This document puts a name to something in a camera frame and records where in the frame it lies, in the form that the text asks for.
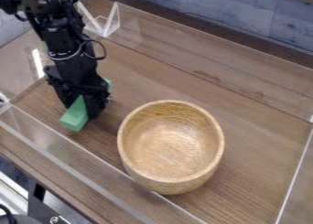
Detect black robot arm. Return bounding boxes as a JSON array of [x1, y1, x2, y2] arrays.
[[0, 0, 109, 119]]

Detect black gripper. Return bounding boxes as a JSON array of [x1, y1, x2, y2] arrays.
[[44, 48, 107, 119]]

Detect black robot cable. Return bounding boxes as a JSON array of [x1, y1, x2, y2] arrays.
[[77, 38, 107, 61]]

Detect clear acrylic corner bracket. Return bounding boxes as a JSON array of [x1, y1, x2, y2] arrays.
[[77, 2, 120, 37]]

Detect round wooden bowl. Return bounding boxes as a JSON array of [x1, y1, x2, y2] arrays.
[[117, 100, 224, 195]]

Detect black table frame leg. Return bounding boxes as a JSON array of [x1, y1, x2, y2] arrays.
[[26, 181, 69, 224]]

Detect green rectangular stick block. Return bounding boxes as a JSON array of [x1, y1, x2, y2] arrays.
[[59, 78, 112, 132]]

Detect clear acrylic enclosure walls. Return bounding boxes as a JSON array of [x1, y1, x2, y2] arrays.
[[0, 0, 313, 224]]

